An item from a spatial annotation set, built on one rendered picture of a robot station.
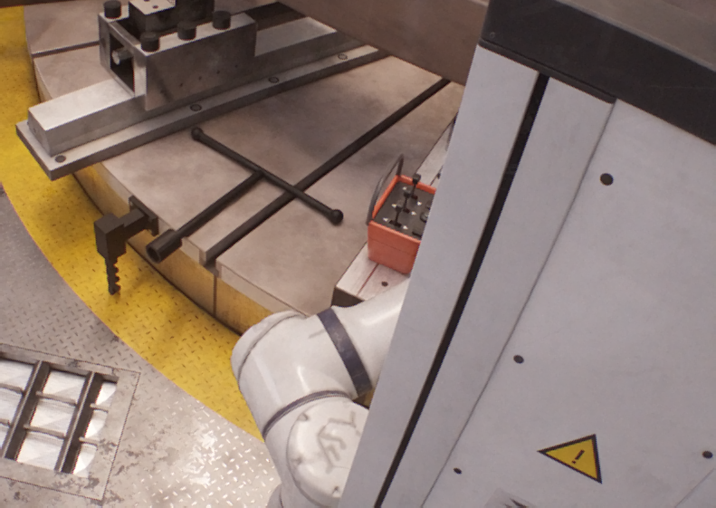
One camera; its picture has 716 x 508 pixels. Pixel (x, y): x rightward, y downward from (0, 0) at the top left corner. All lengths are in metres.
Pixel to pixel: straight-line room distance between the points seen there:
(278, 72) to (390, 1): 0.93
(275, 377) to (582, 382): 0.70
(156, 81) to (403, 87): 1.07
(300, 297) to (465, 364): 1.61
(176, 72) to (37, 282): 0.85
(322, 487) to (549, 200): 0.70
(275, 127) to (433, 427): 2.18
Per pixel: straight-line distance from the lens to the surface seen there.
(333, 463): 1.06
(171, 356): 2.39
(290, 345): 1.17
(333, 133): 2.73
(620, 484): 0.61
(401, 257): 1.70
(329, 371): 1.16
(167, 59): 2.46
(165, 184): 2.47
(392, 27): 2.14
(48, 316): 2.53
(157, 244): 2.21
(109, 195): 2.69
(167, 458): 2.19
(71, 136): 2.53
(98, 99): 2.61
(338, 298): 1.70
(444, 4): 2.04
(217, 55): 2.58
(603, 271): 0.46
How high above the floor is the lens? 1.92
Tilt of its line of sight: 44 degrees down
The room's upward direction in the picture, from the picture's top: 11 degrees clockwise
